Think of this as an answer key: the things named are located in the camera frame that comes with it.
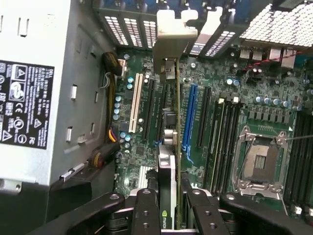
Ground silver chipset heat sink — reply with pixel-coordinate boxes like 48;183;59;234
139;165;158;190

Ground black RAM slot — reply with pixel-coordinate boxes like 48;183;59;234
222;95;240;194
292;113;305;213
298;113;311;213
228;97;245;194
304;113;313;215
286;113;299;208
216;95;233;194

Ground thin dark locking lever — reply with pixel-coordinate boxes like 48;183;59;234
237;136;255;183

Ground CPU socket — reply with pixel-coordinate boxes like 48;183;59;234
232;124;290;194

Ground black expansion slot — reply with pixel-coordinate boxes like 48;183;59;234
197;85;212;149
143;78;156;141
156;83;170;147

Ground blue expansion slot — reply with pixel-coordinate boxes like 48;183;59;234
182;84;199;148

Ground black plastic shroud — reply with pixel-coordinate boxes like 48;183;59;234
0;163;118;235

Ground white expansion slot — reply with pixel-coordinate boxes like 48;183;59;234
129;72;144;133

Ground thin silver locking lever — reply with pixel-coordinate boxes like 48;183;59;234
268;126;313;143

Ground green motherboard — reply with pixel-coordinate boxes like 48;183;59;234
97;46;313;235

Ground white motherboard power connector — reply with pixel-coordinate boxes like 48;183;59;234
117;58;128;76

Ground black power supply label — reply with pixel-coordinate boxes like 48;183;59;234
0;59;55;148

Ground silver motherboard port block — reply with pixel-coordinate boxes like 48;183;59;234
240;46;264;61
268;47;282;60
280;48;297;69

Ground perforated metal slot cover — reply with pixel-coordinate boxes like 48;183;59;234
104;15;123;46
142;20;157;49
123;17;144;47
205;30;237;58

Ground grey power supply unit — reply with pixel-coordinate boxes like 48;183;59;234
0;0;119;189

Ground plain silver slot cover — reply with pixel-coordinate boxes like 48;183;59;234
190;9;224;57

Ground open black PC case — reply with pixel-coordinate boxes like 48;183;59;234
92;0;313;59

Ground red black twisted wire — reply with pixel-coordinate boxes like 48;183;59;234
237;52;313;73

